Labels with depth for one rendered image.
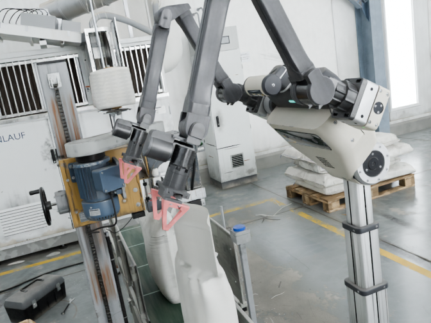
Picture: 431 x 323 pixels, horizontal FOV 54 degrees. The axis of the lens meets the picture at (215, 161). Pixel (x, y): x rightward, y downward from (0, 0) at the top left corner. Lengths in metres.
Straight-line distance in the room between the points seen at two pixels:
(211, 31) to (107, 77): 0.78
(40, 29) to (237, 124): 2.82
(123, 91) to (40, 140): 2.98
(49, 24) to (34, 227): 2.05
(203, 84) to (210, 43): 0.10
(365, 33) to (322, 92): 6.52
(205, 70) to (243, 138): 4.88
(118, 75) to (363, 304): 1.32
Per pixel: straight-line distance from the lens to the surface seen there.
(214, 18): 1.06
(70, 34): 4.34
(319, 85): 1.15
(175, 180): 1.03
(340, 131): 1.40
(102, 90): 1.76
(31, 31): 4.35
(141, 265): 3.08
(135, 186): 2.00
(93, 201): 1.80
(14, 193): 4.77
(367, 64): 7.66
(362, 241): 1.73
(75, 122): 1.99
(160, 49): 1.63
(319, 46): 7.23
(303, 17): 7.12
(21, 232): 4.86
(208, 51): 1.04
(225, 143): 5.80
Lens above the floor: 1.61
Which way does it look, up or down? 12 degrees down
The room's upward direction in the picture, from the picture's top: 9 degrees counter-clockwise
